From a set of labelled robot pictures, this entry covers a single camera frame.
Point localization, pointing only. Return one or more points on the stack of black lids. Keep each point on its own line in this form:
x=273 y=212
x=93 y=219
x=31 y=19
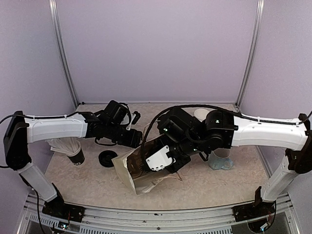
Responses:
x=105 y=158

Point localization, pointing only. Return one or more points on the light blue ceramic mug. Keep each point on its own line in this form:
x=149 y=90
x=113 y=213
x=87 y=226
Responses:
x=219 y=159

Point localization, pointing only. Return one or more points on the aluminium front rail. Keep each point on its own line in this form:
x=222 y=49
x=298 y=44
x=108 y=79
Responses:
x=281 y=219

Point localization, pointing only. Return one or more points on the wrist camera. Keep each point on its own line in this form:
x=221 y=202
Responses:
x=160 y=160
x=135 y=116

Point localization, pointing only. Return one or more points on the right aluminium corner post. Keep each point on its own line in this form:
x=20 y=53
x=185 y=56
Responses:
x=251 y=54

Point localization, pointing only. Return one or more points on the beige paper bag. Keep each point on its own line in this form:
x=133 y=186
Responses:
x=143 y=184

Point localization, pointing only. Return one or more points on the aluminium corner post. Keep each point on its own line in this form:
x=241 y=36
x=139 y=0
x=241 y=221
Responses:
x=251 y=54
x=62 y=53

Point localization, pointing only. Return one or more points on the stack of paper cups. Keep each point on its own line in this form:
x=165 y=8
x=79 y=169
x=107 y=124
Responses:
x=201 y=114

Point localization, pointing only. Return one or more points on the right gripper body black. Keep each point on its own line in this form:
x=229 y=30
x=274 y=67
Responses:
x=174 y=168

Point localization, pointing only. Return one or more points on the bundle of white straws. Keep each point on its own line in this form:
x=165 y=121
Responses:
x=69 y=146

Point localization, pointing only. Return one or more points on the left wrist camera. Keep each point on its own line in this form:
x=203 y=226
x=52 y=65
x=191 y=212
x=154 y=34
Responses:
x=135 y=116

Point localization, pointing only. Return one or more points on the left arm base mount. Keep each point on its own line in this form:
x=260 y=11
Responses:
x=58 y=208

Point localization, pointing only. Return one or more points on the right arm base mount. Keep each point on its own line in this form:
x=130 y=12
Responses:
x=254 y=209

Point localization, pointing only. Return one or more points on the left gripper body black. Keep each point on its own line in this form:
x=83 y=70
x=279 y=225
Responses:
x=131 y=141

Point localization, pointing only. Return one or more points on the left aluminium corner post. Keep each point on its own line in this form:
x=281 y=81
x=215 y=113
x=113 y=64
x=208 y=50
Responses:
x=62 y=53

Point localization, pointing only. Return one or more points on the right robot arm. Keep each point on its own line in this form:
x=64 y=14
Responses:
x=183 y=135

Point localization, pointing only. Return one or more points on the black cup holding straws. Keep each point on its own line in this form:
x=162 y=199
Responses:
x=77 y=157

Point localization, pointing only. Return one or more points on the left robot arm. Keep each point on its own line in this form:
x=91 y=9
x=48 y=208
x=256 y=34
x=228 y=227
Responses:
x=114 y=123

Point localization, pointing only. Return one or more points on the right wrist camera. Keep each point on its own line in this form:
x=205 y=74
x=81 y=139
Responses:
x=160 y=160

